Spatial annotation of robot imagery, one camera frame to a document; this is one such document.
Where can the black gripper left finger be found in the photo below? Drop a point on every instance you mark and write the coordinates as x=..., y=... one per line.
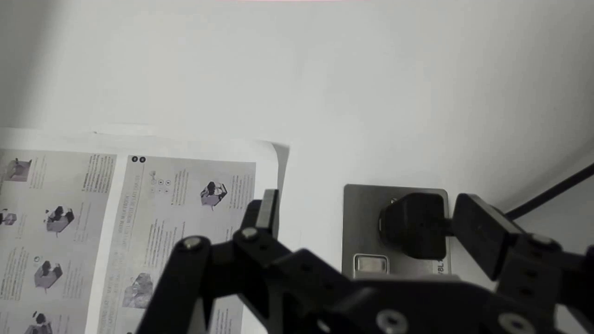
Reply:
x=256, y=247

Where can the steel wall socket plate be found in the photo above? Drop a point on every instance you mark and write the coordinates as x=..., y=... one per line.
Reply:
x=364, y=216

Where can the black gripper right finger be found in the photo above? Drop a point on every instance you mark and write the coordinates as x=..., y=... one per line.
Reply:
x=488, y=234

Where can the printed instruction sheet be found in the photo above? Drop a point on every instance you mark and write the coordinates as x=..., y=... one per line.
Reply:
x=167, y=234
x=61, y=247

